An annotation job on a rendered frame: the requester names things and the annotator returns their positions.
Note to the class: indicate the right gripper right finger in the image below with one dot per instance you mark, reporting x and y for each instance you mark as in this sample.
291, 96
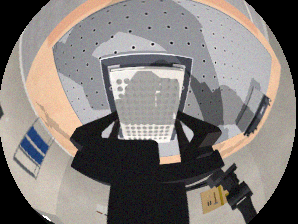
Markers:
204, 135

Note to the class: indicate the white well plate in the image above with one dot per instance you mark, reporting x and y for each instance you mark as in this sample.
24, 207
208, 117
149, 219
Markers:
163, 106

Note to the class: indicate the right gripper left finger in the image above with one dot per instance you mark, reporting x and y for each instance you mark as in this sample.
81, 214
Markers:
96, 127

